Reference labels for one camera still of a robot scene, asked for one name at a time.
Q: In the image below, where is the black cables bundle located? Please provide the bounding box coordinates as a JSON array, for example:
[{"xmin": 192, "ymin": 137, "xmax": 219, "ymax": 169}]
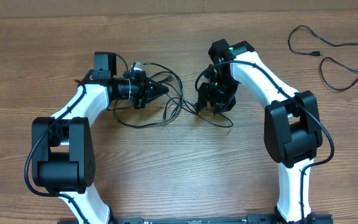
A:
[{"xmin": 106, "ymin": 62, "xmax": 234, "ymax": 129}]

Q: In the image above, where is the separated black usb cable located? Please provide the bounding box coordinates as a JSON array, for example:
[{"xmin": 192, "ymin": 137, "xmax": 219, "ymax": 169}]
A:
[{"xmin": 287, "ymin": 25, "xmax": 358, "ymax": 92}]

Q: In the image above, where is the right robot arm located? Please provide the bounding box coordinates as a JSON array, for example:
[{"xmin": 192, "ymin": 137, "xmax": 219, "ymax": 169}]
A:
[{"xmin": 195, "ymin": 39, "xmax": 322, "ymax": 223}]

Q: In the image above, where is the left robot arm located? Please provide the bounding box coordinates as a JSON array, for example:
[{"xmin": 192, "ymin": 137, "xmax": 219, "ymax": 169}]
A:
[{"xmin": 24, "ymin": 52, "xmax": 168, "ymax": 223}]

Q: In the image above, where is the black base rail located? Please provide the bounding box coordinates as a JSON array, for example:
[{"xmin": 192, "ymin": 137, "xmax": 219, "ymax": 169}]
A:
[{"xmin": 57, "ymin": 213, "xmax": 334, "ymax": 224}]

